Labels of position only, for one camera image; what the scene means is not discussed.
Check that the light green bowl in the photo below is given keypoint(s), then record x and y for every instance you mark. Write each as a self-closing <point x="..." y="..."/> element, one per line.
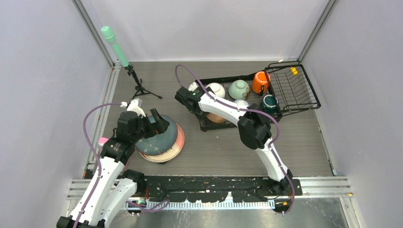
<point x="239" y="90"/>

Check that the green microphone on tripod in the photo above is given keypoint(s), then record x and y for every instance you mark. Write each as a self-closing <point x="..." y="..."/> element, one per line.
<point x="109" y="36"/>

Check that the pink box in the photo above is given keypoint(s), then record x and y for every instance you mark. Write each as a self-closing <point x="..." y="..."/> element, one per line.
<point x="101" y="143"/>

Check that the black wire dish rack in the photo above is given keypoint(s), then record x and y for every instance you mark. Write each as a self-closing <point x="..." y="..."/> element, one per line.
<point x="253" y="98"/>

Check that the blue white patterned bowl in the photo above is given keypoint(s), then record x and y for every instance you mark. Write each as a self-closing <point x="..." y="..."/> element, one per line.
<point x="242" y="102"/>

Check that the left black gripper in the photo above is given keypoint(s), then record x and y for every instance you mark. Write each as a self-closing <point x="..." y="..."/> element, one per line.
<point x="161" y="125"/>

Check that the cream bowl red rim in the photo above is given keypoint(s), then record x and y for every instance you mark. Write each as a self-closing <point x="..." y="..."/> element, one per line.
<point x="218" y="89"/>

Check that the dark green mug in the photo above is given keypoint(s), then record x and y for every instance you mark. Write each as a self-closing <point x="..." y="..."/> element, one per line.
<point x="268" y="104"/>

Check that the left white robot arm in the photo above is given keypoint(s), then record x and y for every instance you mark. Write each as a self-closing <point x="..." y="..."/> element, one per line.
<point x="111" y="186"/>

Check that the pink cream plate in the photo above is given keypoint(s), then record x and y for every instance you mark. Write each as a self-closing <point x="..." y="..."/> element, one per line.
<point x="169" y="154"/>

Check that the yellow block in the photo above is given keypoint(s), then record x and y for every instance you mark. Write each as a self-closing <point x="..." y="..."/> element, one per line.
<point x="294" y="71"/>

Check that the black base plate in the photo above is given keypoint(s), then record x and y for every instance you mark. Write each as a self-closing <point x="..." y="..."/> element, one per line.
<point x="209" y="189"/>

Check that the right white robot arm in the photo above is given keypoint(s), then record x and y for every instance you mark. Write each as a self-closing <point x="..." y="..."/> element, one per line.
<point x="253" y="126"/>

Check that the blue floral plate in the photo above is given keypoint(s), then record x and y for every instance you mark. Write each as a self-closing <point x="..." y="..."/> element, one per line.
<point x="159" y="143"/>

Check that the aluminium frame rail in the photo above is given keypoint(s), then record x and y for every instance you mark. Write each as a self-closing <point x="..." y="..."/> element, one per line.
<point x="311" y="187"/>

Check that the brown speckled bowl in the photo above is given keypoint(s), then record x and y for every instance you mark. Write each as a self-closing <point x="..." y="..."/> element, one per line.
<point x="215" y="118"/>

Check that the black wire rack side tray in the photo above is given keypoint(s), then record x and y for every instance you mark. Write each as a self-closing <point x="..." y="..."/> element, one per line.
<point x="297" y="90"/>

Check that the orange mug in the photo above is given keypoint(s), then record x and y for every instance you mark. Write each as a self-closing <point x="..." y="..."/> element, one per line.
<point x="260" y="82"/>

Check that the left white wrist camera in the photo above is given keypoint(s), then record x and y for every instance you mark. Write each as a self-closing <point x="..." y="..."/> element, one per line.
<point x="134" y="106"/>

